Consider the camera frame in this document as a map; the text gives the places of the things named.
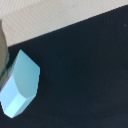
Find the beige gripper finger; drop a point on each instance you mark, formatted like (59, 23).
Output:
(4, 56)

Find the woven beige placemat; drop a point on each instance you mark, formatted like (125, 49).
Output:
(27, 19)

